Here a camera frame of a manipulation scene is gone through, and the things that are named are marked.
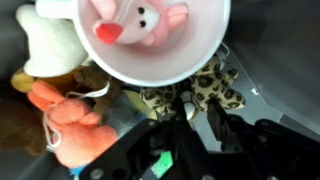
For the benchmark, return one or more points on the leopard print plush toy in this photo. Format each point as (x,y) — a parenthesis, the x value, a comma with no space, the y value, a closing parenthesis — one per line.
(208,83)

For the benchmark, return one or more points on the orange plush toy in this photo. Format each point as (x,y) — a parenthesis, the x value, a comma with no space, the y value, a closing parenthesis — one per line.
(72,128)

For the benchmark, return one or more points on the grey plastic bin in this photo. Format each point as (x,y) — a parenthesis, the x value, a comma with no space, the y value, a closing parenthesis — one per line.
(275,46)

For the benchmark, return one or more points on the pink plush toy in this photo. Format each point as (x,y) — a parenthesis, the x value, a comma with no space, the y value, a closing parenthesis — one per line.
(148,22)

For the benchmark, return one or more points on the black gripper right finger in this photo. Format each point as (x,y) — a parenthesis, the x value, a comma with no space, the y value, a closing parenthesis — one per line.
(224,127)

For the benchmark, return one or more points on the cream plush toy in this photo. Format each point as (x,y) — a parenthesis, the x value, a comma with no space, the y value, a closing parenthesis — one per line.
(53,44)

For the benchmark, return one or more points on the white cup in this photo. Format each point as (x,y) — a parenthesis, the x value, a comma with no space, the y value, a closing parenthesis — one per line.
(187,49)

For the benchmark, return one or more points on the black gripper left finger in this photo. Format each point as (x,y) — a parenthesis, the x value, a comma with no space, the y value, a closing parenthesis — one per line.
(191,159)

